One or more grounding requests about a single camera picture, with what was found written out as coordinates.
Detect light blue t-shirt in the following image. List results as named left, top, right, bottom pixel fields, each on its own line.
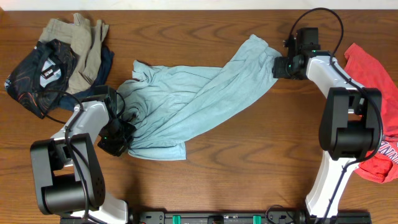
left=118, top=35, right=280, bottom=161

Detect red printed t-shirt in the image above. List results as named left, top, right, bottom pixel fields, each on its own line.
left=343, top=42, right=398, bottom=184

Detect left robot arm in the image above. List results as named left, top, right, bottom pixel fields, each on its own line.
left=30, top=98, right=135, bottom=223

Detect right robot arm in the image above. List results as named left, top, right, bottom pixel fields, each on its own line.
left=272, top=50, right=383, bottom=223

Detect navy blue folded garment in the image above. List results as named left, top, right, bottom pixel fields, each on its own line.
left=58, top=46, right=114, bottom=111

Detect black patterned shirt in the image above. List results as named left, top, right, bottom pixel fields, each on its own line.
left=4, top=39, right=78, bottom=119

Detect khaki folded pants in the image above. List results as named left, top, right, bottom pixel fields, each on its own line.
left=39, top=13, right=109, bottom=94

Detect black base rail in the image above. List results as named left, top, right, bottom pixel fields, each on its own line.
left=60, top=208, right=373, bottom=224

